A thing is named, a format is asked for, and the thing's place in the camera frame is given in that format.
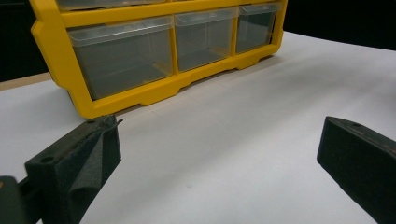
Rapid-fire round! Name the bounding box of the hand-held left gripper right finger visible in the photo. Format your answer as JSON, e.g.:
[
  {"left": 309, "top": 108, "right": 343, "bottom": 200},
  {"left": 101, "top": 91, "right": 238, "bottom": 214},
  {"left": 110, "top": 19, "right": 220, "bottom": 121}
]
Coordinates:
[{"left": 316, "top": 116, "right": 396, "bottom": 224}]

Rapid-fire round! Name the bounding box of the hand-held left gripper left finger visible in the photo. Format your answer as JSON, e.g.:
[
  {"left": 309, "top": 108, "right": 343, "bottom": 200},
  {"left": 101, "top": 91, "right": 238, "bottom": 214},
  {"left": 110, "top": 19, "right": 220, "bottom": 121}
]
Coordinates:
[{"left": 23, "top": 114, "right": 123, "bottom": 224}]

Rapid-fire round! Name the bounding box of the yellow black organizer cabinet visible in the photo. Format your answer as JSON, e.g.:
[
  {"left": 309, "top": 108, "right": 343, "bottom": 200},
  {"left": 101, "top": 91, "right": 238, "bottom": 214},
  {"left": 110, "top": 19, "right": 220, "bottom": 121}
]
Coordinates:
[{"left": 28, "top": 0, "right": 289, "bottom": 120}]

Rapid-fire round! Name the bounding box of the white table sheet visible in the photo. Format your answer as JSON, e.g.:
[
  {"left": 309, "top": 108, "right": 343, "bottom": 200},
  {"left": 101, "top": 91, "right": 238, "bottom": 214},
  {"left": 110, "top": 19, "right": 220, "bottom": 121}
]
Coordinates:
[{"left": 0, "top": 31, "right": 396, "bottom": 224}]

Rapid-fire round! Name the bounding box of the grid of clear drawers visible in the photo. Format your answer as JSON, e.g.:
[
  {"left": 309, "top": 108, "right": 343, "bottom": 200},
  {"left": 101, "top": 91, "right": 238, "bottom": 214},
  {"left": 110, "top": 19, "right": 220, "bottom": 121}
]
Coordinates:
[{"left": 55, "top": 0, "right": 283, "bottom": 101}]

